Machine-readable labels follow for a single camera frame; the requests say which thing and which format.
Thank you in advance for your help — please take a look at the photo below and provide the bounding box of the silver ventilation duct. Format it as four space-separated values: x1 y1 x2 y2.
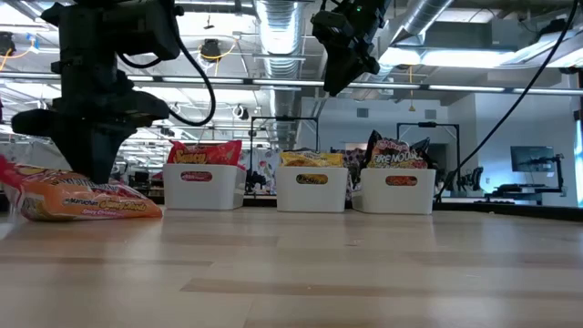
253 0 307 147
350 0 456 101

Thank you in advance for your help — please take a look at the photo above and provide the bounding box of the white plastic bin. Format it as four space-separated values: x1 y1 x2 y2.
275 165 350 213
353 168 437 216
162 163 248 211

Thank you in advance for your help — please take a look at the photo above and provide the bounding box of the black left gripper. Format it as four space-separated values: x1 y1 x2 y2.
11 60 171 184

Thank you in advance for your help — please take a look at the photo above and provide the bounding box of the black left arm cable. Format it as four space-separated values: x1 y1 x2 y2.
116 34 218 128

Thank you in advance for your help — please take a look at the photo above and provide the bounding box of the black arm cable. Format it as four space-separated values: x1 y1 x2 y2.
435 0 583 204
116 34 218 128

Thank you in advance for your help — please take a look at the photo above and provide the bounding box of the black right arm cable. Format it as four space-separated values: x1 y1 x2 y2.
435 0 583 204

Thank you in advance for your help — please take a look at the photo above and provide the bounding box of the black aluminium table frame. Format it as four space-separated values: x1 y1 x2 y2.
148 193 583 223

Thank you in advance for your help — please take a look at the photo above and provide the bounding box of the black ceiling camera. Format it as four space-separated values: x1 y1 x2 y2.
199 38 222 63

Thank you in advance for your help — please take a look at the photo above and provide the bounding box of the black background frame stand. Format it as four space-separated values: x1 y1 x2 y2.
249 116 320 183
394 121 462 192

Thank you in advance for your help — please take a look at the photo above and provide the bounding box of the background robot workstation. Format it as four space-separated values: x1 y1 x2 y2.
482 153 567 205

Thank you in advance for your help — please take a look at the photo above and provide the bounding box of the dark wall monitor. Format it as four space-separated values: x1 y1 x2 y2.
509 145 556 173

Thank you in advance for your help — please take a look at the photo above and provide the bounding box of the red saucy noodle pack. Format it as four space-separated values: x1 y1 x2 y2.
166 138 244 167
0 153 164 223

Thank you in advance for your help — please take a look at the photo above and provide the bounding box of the silver horizontal rail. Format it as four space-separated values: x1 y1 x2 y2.
0 70 583 97

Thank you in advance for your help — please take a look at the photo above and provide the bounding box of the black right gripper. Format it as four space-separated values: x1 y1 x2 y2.
312 0 394 98

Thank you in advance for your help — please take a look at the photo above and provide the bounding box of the bright ceiling light panel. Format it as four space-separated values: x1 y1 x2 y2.
377 46 518 70

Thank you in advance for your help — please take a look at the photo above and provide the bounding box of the yellow ramen noodle pack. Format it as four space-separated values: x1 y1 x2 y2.
295 173 329 185
279 150 345 169

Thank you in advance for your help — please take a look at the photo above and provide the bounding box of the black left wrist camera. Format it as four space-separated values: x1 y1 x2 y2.
102 0 183 61

